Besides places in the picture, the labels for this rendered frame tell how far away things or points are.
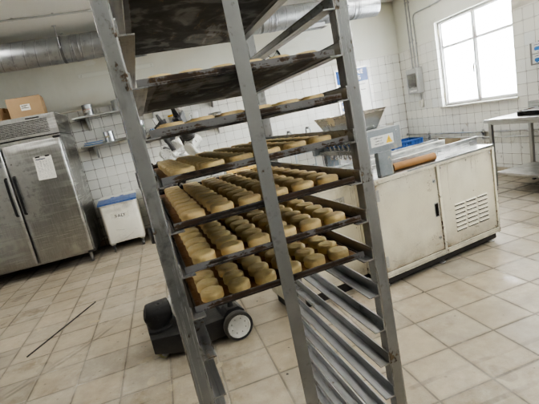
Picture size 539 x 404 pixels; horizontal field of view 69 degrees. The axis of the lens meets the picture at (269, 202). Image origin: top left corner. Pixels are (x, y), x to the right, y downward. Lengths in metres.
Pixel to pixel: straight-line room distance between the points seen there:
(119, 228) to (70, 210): 0.71
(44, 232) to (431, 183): 4.74
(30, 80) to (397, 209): 5.49
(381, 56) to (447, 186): 4.76
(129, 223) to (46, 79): 2.42
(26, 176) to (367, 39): 5.82
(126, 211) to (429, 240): 4.20
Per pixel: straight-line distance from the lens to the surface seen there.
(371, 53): 7.73
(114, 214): 6.03
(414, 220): 3.17
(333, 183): 0.86
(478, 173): 3.63
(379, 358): 1.08
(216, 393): 0.93
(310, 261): 0.92
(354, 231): 3.06
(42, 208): 5.91
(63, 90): 6.75
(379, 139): 2.89
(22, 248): 6.08
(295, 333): 0.91
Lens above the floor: 1.39
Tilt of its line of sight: 11 degrees down
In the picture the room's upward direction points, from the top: 12 degrees counter-clockwise
